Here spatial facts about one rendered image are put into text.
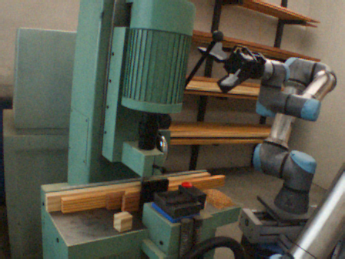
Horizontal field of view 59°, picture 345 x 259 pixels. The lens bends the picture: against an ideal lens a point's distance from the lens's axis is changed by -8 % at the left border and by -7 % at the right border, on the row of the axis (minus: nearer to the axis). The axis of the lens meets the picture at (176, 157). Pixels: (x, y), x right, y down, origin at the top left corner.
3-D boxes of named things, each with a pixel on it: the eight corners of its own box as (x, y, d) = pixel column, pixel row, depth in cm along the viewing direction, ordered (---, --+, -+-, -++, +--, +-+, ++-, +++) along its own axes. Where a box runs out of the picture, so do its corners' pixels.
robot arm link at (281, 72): (289, 88, 111) (293, 64, 108) (270, 85, 104) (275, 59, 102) (272, 83, 117) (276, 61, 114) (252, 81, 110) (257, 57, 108)
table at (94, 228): (80, 290, 69) (80, 269, 67) (43, 224, 92) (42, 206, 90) (258, 234, 105) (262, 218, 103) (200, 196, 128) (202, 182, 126)
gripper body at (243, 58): (232, 43, 94) (258, 48, 102) (218, 64, 100) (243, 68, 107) (246, 60, 91) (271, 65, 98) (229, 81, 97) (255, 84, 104)
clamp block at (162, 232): (165, 257, 82) (170, 227, 79) (139, 230, 92) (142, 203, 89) (209, 243, 90) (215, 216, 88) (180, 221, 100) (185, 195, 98)
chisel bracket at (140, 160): (141, 182, 96) (144, 155, 93) (120, 166, 106) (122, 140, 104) (162, 179, 100) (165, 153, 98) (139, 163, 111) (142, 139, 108)
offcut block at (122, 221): (119, 232, 84) (121, 219, 83) (113, 227, 86) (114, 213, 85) (131, 228, 87) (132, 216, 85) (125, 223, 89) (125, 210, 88)
